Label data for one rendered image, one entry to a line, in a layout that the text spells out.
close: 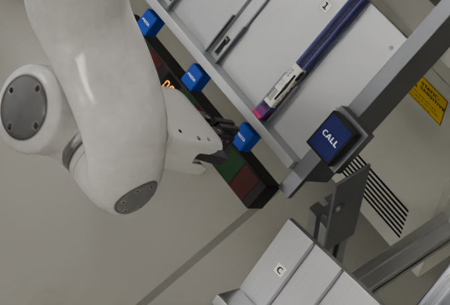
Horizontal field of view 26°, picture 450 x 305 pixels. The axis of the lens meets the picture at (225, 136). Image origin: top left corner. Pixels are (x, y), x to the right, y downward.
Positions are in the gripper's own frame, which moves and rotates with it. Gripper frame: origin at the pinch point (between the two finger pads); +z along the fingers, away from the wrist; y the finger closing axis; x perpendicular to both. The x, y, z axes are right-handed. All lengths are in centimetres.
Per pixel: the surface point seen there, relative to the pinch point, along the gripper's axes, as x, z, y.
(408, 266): -11, 50, 14
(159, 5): 3.2, 3.7, -21.1
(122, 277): -56, 49, -23
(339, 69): 14.4, 5.9, 3.7
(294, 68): 10.9, 4.3, -0.1
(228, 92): 2.8, 3.7, -4.7
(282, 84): 8.5, 4.3, 0.0
